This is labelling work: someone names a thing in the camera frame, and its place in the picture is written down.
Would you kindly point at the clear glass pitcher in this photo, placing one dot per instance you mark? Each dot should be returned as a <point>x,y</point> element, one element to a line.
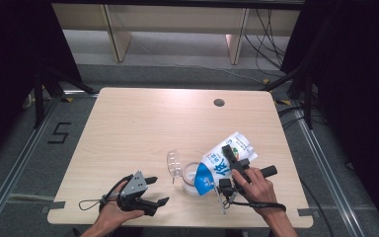
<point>190,177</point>

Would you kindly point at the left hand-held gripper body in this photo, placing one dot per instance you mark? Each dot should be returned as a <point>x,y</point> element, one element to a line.
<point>135,186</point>

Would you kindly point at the person's left hand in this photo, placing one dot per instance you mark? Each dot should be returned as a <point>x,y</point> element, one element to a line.
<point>112,215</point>

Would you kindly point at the beige wooden desk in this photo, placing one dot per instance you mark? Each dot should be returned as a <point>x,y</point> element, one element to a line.
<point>177,19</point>

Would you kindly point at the white and blue bag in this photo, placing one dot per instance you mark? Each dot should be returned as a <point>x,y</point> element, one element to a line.
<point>217,164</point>

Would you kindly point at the person's right hand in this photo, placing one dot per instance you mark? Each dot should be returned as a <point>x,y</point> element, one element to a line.
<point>258,189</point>

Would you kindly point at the grey tape piece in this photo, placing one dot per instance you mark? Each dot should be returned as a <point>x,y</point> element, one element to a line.
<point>306,212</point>
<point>54,206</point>

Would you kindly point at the black curtain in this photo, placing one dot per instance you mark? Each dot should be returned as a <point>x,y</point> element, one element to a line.
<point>358,82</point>
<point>6,65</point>

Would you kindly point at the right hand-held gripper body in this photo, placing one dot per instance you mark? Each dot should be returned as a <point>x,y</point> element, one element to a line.
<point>225,184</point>

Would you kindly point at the metal floor rail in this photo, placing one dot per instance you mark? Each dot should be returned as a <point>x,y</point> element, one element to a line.
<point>13,171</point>
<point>325,171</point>

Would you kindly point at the black metal stand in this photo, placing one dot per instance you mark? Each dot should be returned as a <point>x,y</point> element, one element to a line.
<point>38,98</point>
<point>308,102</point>

